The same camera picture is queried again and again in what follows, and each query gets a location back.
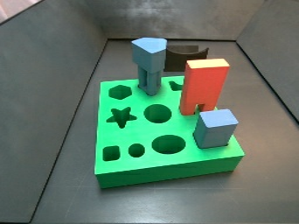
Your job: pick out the red arch block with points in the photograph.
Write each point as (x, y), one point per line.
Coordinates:
(205, 77)

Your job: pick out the black curved fixture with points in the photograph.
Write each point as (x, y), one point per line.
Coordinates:
(178, 54)

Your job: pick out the green shape sorter base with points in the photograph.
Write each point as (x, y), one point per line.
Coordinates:
(144, 137)

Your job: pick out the blue square block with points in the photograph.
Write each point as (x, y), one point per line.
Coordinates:
(215, 127)

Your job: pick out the blue pentagon peg block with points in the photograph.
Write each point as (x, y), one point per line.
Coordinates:
(148, 55)

